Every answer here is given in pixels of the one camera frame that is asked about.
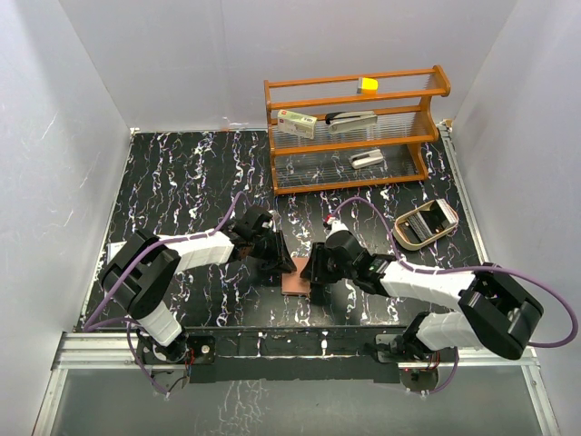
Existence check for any white printed leaflet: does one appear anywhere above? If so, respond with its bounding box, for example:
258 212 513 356
106 242 125 263

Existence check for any white staples box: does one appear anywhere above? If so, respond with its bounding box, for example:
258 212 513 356
277 109 318 140

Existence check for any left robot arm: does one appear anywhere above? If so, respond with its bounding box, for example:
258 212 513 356
98 205 297 363

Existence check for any beige oval card tray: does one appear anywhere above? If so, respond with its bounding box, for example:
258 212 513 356
393 199 459 252

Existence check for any orange wooden shelf rack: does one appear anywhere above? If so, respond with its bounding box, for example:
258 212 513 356
264 64 451 195

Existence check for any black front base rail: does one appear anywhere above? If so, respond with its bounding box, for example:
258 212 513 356
149 324 459 385

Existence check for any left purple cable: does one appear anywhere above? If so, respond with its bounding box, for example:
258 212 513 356
84 190 255 396

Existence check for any stack of credit cards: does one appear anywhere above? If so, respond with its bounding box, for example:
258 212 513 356
436 199 458 228

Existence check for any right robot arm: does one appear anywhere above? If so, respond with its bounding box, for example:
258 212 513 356
300 230 544 361

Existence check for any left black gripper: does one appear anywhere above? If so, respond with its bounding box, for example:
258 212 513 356
249 229 295 273

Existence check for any grey black stapler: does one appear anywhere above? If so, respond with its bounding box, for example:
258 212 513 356
324 111 378 134

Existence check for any pink leather card holder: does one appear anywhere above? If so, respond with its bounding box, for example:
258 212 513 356
281 257 310 297

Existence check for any small white stapler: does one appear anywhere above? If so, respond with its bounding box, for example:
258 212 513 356
349 148 384 170

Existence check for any purple cable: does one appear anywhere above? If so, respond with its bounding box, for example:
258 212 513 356
84 190 255 396
324 196 568 396

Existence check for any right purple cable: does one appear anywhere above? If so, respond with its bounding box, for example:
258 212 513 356
324 196 568 396

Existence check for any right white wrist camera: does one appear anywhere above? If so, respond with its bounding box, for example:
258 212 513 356
323 215 348 238

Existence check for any yellow grey eraser block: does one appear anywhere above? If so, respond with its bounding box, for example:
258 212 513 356
357 77 379 95

